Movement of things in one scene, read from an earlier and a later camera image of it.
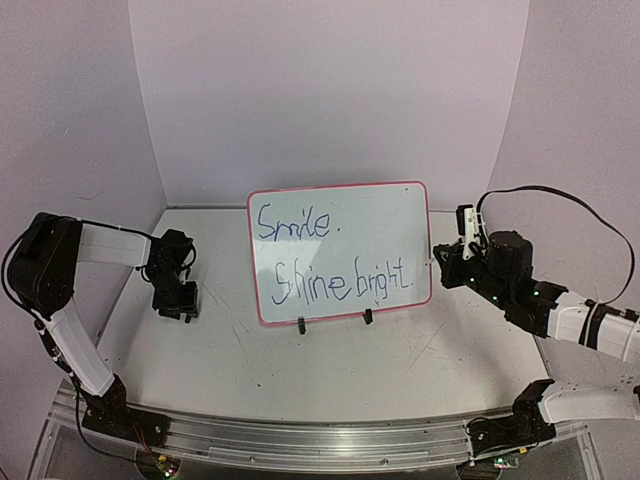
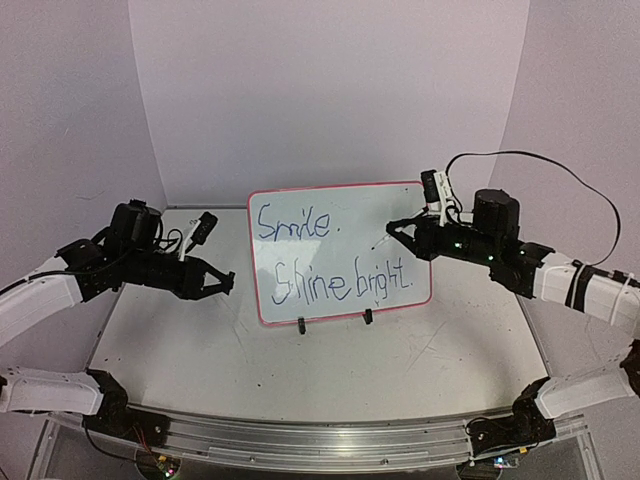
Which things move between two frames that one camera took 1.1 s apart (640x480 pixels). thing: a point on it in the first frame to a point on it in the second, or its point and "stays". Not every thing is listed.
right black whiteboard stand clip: [368, 316] stays
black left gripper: [188, 303] to [187, 286]
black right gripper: [449, 277] to [422, 243]
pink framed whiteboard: [334, 250] stays
